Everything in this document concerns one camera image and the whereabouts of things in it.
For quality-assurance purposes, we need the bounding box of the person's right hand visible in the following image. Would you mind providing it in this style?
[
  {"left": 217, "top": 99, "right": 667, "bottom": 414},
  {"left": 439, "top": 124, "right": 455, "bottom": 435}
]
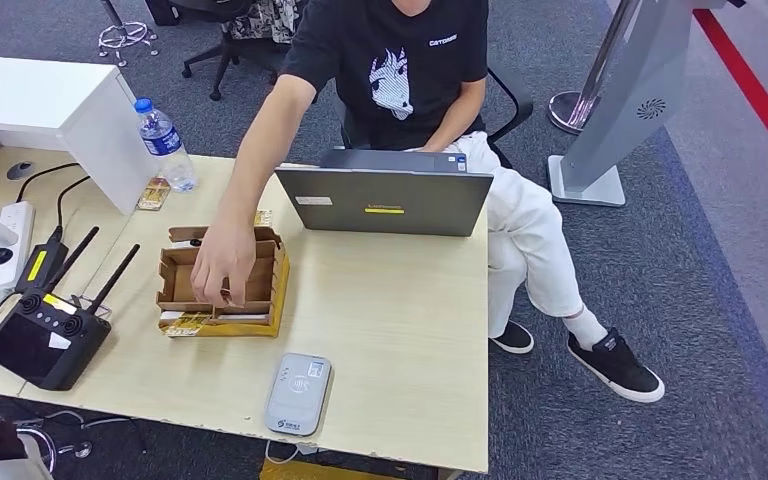
[{"left": 189, "top": 221, "right": 257, "bottom": 309}]

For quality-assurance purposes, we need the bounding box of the yellow tray box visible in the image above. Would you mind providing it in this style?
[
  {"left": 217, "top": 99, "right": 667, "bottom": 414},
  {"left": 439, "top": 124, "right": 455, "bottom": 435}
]
[{"left": 158, "top": 241, "right": 291, "bottom": 339}]

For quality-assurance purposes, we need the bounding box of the white key card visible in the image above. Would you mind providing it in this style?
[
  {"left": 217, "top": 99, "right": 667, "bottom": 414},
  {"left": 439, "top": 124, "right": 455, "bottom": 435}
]
[{"left": 211, "top": 313, "right": 271, "bottom": 327}]

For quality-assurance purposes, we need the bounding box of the yellow printed key card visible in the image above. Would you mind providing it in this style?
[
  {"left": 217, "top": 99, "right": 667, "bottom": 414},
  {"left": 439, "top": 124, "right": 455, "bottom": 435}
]
[{"left": 158, "top": 311, "right": 213, "bottom": 338}]

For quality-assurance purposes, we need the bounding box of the person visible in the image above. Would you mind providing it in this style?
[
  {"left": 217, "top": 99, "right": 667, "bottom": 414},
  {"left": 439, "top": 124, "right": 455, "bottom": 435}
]
[{"left": 189, "top": 0, "right": 667, "bottom": 405}]

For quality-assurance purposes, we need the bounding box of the grey card reader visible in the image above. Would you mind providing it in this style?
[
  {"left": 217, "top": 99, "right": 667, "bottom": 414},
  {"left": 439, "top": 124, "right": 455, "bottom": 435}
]
[{"left": 263, "top": 352, "right": 333, "bottom": 437}]

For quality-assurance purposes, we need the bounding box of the grey laptop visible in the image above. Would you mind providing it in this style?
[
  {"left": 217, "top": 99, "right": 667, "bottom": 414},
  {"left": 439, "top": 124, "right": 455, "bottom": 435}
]
[{"left": 273, "top": 148, "right": 495, "bottom": 238}]

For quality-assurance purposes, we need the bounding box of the black remote controller with antennas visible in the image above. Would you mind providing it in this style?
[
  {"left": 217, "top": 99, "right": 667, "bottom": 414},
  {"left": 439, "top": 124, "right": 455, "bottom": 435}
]
[{"left": 0, "top": 226, "right": 141, "bottom": 392}]

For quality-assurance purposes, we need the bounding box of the clear water bottle blue cap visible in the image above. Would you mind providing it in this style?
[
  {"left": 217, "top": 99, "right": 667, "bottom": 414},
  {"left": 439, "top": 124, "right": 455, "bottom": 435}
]
[{"left": 134, "top": 97, "right": 198, "bottom": 194}]

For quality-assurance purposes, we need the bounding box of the black power brick yellow label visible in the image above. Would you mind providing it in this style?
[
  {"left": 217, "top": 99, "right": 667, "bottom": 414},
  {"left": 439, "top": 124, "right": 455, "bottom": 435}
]
[{"left": 14, "top": 226, "right": 69, "bottom": 295}]

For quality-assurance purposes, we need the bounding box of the white power strip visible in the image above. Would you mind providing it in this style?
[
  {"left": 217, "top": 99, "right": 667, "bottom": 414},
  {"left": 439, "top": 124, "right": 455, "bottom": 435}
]
[{"left": 0, "top": 201, "right": 37, "bottom": 295}]

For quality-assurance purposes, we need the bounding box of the grey kiosk stand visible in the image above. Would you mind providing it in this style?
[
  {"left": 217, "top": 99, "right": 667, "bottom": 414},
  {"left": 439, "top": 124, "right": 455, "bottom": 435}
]
[{"left": 547, "top": 0, "right": 750, "bottom": 209}]

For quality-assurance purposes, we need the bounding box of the black white-soled shoe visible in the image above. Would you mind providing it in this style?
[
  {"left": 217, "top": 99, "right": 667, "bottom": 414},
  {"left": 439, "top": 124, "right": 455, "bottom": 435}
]
[
  {"left": 489, "top": 321, "right": 536, "bottom": 356},
  {"left": 566, "top": 327, "right": 666, "bottom": 405}
]

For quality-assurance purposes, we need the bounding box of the patterned cloth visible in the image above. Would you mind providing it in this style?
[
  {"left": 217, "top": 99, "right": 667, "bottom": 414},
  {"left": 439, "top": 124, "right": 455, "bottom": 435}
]
[{"left": 224, "top": 0, "right": 306, "bottom": 46}]

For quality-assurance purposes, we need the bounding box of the white cabinet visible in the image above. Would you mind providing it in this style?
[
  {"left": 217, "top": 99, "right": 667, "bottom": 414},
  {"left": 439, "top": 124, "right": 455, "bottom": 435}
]
[{"left": 0, "top": 54, "right": 160, "bottom": 218}]

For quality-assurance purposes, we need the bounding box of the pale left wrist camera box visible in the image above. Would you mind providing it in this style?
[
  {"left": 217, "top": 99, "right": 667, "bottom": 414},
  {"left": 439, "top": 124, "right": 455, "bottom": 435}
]
[{"left": 0, "top": 433, "right": 54, "bottom": 480}]

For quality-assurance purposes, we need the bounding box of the chrome wire base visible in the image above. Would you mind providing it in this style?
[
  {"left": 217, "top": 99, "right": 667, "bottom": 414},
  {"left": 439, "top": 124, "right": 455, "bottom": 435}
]
[
  {"left": 97, "top": 0, "right": 160, "bottom": 68},
  {"left": 16, "top": 410, "right": 94, "bottom": 475}
]

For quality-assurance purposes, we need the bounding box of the chrome stanchion post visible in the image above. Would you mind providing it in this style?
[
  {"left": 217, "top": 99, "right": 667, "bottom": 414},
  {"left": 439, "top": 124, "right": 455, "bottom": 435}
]
[{"left": 548, "top": 0, "right": 644, "bottom": 136}]

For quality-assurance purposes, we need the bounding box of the white cable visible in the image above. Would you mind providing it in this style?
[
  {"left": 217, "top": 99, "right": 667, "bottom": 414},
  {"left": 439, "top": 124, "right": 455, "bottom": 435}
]
[{"left": 264, "top": 442, "right": 322, "bottom": 466}]

